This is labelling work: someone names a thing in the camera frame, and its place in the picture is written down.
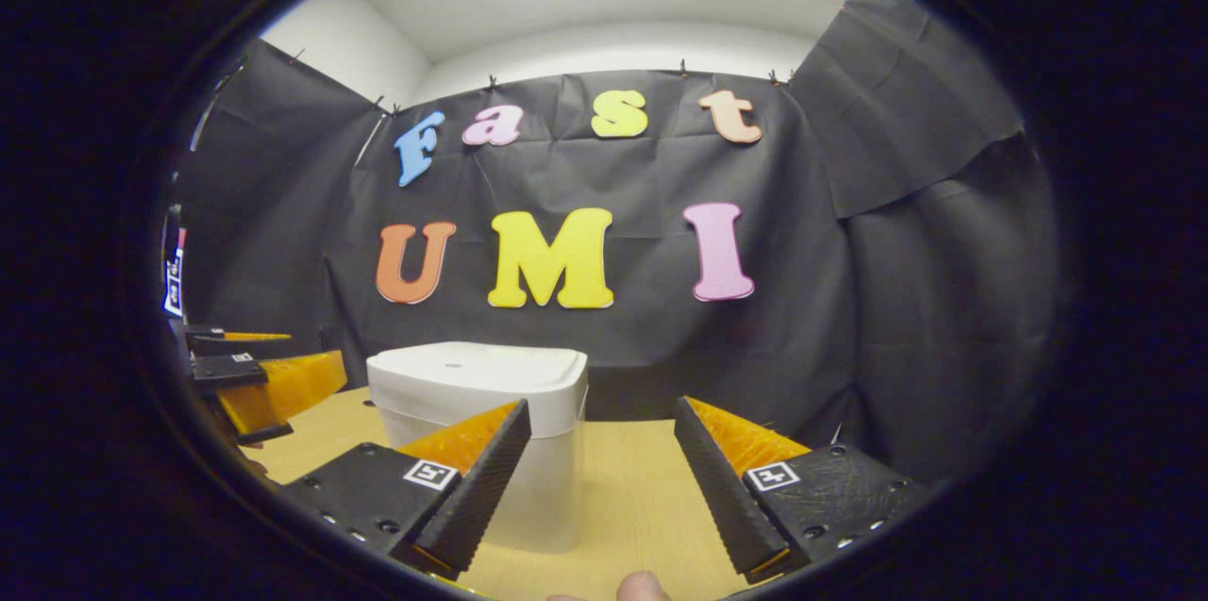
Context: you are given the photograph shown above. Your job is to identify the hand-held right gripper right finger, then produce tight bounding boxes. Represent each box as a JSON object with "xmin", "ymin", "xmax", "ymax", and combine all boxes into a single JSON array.
[{"xmin": 673, "ymin": 395, "xmax": 931, "ymax": 585}]

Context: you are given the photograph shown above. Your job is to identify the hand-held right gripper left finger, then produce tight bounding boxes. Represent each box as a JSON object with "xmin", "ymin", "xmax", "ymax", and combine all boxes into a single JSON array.
[{"xmin": 281, "ymin": 398, "xmax": 532, "ymax": 581}]

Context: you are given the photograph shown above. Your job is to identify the white desktop garbage bin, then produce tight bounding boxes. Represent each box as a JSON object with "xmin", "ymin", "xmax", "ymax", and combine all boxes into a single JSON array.
[{"xmin": 366, "ymin": 342, "xmax": 589, "ymax": 555}]

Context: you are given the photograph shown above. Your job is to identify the wooden desktop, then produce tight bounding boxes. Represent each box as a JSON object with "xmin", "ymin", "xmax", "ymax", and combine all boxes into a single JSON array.
[{"xmin": 241, "ymin": 386, "xmax": 822, "ymax": 601}]

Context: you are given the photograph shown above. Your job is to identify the computer monitor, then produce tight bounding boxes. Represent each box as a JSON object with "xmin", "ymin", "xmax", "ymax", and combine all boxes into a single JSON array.
[{"xmin": 162, "ymin": 228, "xmax": 186, "ymax": 319}]

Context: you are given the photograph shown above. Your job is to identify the black backdrop cloth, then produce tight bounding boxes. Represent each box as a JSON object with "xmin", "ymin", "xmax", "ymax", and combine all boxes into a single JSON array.
[{"xmin": 165, "ymin": 0, "xmax": 1058, "ymax": 489}]

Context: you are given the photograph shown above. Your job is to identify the row of black cloth clips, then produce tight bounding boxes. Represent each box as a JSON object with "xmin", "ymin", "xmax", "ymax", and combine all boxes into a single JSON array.
[{"xmin": 288, "ymin": 44, "xmax": 798, "ymax": 116}]

